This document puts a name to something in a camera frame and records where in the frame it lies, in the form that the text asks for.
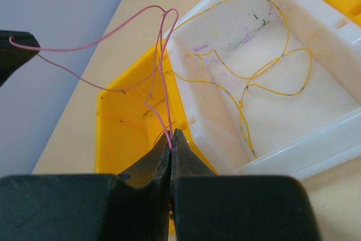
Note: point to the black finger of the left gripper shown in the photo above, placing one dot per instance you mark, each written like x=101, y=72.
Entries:
x=12, y=57

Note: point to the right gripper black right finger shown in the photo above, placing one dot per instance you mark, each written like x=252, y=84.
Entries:
x=207, y=206

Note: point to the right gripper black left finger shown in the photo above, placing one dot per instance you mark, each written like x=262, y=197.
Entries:
x=131, y=205

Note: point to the near yellow plastic bin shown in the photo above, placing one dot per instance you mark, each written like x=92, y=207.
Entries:
x=131, y=115

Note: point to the white plastic bin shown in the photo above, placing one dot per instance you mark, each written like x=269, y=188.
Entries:
x=269, y=86

